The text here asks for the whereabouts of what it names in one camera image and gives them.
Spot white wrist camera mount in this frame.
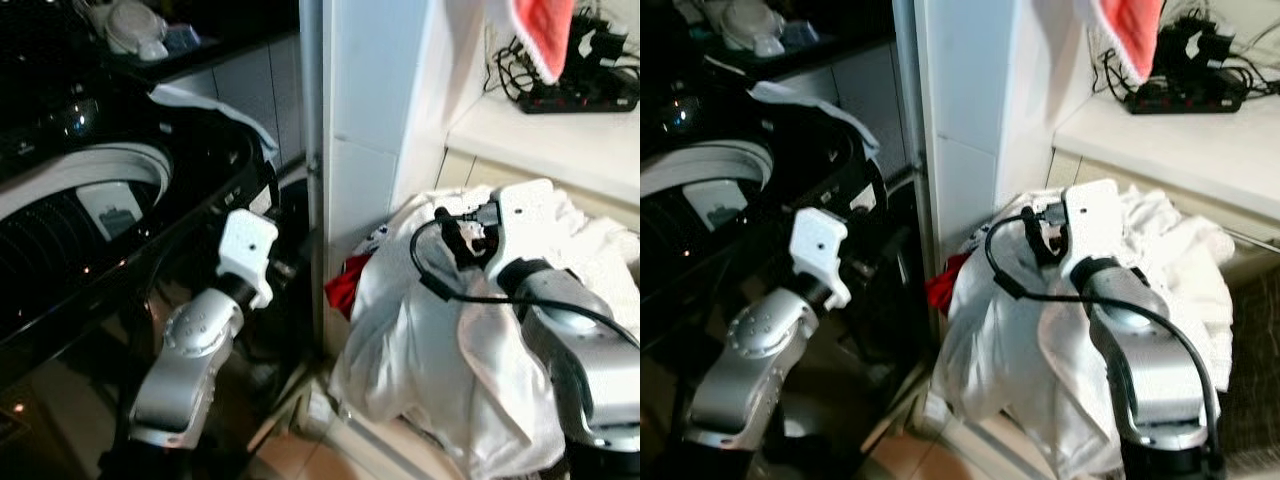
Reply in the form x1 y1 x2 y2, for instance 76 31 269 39
1060 179 1122 283
789 207 854 310
483 179 558 286
216 209 280 310

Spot black power strip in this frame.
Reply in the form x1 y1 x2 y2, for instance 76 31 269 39
1124 80 1249 115
516 80 640 115

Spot steel washer drum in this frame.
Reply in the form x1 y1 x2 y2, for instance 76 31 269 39
640 142 776 263
0 145 176 306

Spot white garment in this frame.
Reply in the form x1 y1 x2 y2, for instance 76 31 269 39
930 184 1237 480
329 184 641 480

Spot grey vertical pipe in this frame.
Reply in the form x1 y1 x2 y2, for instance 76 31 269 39
299 0 327 353

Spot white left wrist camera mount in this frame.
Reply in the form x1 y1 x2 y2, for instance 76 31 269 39
789 207 854 310
216 209 280 310

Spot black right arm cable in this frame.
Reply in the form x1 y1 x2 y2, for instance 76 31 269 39
985 207 1223 456
409 208 641 348

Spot pink hanging towel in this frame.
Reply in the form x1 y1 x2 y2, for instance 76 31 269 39
1089 0 1167 87
486 0 579 87

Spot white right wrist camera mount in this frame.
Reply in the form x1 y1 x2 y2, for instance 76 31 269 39
483 179 558 286
1060 179 1122 283

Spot tangled black power cords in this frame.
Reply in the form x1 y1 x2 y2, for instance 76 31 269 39
484 36 546 102
1092 40 1141 101

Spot red garment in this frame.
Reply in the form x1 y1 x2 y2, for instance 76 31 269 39
924 251 972 314
324 252 374 322

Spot white cloth on washer lid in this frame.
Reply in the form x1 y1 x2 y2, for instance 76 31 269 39
149 83 280 163
748 80 882 159

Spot black top-load washing machine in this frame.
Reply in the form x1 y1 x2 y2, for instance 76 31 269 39
640 40 893 351
0 0 284 386

